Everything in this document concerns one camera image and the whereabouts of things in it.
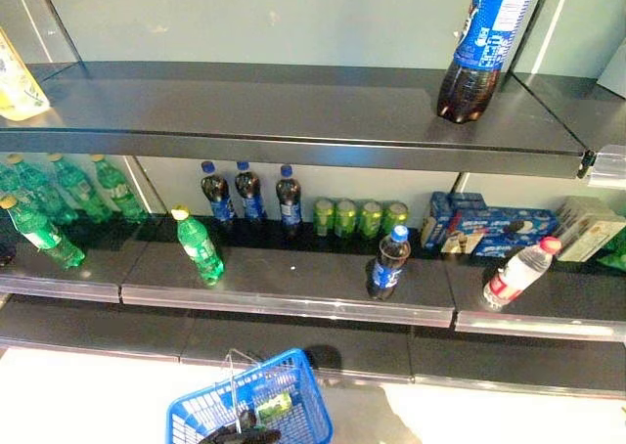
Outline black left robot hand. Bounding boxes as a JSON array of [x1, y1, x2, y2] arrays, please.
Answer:
[[198, 411, 284, 444]]

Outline blue plastic shopping basket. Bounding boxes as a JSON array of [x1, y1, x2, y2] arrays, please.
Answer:
[[165, 348, 335, 444]]

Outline blue sandwich cookie box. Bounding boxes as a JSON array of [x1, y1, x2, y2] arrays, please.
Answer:
[[454, 207, 559, 244], [441, 229, 544, 260], [447, 193, 488, 214]]

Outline small water bottle red cap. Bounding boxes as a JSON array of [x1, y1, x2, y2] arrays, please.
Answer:
[[482, 236, 562, 311]]

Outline white yellow snack box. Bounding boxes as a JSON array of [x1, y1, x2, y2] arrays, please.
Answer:
[[555, 197, 626, 263]]

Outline green snack bag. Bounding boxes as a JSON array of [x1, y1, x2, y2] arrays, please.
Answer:
[[599, 228, 626, 272]]

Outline large yellow tea bottle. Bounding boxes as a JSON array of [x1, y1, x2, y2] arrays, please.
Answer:
[[0, 27, 51, 121]]

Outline large cola bottle blue label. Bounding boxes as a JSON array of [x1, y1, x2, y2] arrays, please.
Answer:
[[436, 0, 545, 124]]

